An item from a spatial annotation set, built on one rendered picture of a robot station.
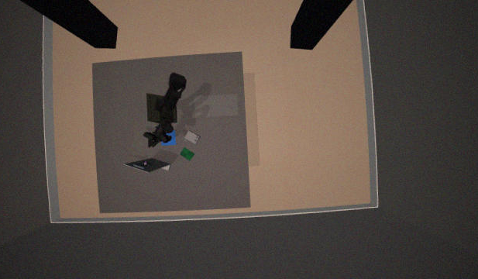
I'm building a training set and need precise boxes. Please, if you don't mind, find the blue flat square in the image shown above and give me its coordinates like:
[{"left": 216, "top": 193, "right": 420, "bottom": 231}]
[{"left": 161, "top": 130, "right": 176, "bottom": 146}]

